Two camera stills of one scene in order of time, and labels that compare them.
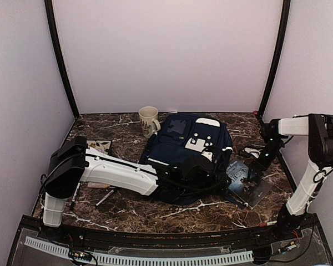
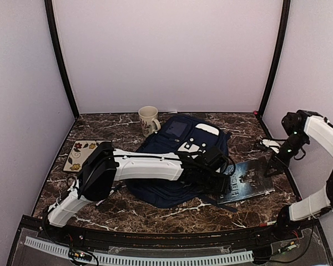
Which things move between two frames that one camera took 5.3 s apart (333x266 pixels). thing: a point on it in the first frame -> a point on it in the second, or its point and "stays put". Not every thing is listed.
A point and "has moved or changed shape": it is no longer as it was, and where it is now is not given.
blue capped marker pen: x=112 y=191 stays put
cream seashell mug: x=150 y=123 stays put
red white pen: x=267 y=224 stays put
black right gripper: x=254 y=165 -> x=273 y=162
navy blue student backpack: x=182 y=136 has moved or changed shape
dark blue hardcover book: x=248 y=192 has moved or changed shape
